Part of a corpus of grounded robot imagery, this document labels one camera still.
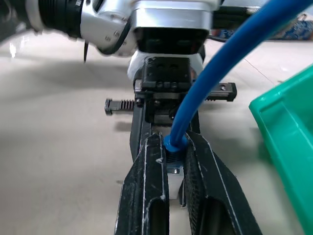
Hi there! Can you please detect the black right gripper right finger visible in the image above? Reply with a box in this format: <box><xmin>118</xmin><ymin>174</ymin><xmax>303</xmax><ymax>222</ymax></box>
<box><xmin>182</xmin><ymin>131</ymin><xmax>264</xmax><ymax>235</ymax></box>

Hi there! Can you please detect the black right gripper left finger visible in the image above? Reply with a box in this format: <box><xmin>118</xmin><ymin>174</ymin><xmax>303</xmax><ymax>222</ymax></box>
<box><xmin>114</xmin><ymin>132</ymin><xmax>171</xmax><ymax>235</ymax></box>

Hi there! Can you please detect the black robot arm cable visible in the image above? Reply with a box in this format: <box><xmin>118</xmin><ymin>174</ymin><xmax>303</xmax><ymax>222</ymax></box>
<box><xmin>99</xmin><ymin>17</ymin><xmax>134</xmax><ymax>56</ymax></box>

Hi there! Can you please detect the white coupler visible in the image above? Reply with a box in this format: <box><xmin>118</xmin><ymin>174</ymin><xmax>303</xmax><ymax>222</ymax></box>
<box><xmin>167</xmin><ymin>164</ymin><xmax>184</xmax><ymax>200</ymax></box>

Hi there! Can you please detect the blue patterned cloth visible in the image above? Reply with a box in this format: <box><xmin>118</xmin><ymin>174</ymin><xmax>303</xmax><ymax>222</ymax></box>
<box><xmin>210</xmin><ymin>14</ymin><xmax>313</xmax><ymax>42</ymax></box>

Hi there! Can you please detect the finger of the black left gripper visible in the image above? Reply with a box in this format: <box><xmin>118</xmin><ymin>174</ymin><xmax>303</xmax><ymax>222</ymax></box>
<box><xmin>187</xmin><ymin>112</ymin><xmax>201</xmax><ymax>136</ymax></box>
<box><xmin>129</xmin><ymin>99</ymin><xmax>154</xmax><ymax>160</ymax></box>

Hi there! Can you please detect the blue cable with plug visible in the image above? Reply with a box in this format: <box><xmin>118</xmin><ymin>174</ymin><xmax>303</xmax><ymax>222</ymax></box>
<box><xmin>162</xmin><ymin>0</ymin><xmax>313</xmax><ymax>172</ymax></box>

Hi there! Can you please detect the green plastic bin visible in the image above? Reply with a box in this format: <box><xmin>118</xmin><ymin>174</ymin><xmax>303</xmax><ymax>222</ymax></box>
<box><xmin>248</xmin><ymin>65</ymin><xmax>313</xmax><ymax>235</ymax></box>

